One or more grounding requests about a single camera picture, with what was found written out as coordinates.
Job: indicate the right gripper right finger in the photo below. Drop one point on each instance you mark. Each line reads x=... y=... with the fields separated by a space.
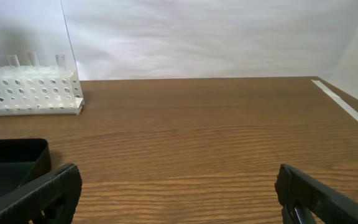
x=322 y=196

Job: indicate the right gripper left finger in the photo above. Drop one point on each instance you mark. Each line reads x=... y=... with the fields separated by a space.
x=42 y=196

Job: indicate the clear test tube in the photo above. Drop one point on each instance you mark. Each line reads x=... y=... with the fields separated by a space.
x=33 y=59
x=14 y=61
x=60 y=61

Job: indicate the black tray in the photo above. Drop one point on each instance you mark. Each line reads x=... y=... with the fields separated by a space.
x=8 y=168

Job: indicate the white test tube rack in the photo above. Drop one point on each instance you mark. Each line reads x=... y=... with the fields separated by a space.
x=33 y=90

